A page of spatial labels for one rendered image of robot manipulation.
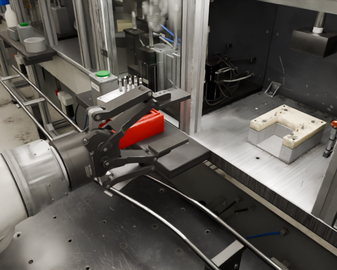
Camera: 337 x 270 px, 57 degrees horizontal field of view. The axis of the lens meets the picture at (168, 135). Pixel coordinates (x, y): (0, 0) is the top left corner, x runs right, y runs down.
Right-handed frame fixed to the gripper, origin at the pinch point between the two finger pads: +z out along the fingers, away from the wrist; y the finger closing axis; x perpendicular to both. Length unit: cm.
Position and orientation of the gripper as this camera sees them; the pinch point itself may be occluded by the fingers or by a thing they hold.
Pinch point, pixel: (172, 120)
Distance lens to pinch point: 53.1
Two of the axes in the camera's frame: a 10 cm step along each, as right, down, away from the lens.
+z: 7.8, -3.4, 5.2
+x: -6.2, -4.3, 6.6
